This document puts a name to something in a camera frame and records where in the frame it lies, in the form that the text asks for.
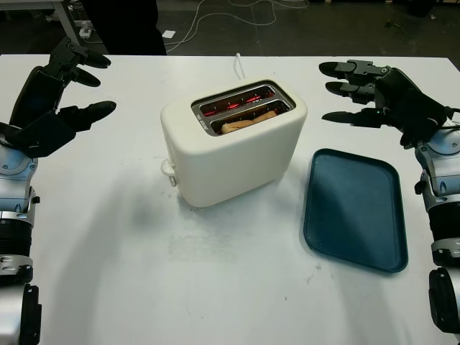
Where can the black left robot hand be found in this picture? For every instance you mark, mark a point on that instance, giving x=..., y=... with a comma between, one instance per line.
x=36, y=93

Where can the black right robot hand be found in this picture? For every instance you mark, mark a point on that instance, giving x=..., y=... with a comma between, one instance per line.
x=406, y=97

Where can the slice of toast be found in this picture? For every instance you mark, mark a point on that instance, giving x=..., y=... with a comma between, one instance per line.
x=244, y=124

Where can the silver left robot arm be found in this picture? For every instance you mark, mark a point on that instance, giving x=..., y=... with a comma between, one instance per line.
x=14, y=187

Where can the white toaster lever knob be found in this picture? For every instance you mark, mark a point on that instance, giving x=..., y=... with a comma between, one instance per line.
x=167, y=168

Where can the white two-slot toaster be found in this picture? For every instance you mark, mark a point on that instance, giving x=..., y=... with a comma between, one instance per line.
x=244, y=161

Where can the small dark floor debris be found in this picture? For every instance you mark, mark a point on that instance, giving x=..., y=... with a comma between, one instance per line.
x=393, y=24

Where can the white power strip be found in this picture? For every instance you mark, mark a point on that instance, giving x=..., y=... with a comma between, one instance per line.
x=85, y=33

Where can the white desk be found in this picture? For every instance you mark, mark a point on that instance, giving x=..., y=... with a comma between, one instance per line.
x=66, y=14

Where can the teal plastic tray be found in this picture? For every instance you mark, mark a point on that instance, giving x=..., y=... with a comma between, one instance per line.
x=355, y=212

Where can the white paper sheet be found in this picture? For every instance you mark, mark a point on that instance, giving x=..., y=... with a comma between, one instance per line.
x=169, y=33

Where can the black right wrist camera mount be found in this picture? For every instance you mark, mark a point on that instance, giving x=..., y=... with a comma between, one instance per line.
x=408, y=141

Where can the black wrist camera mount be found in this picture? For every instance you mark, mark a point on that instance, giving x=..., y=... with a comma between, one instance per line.
x=408, y=141
x=43, y=138

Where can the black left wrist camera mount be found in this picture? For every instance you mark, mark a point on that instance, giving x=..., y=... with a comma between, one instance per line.
x=43, y=138

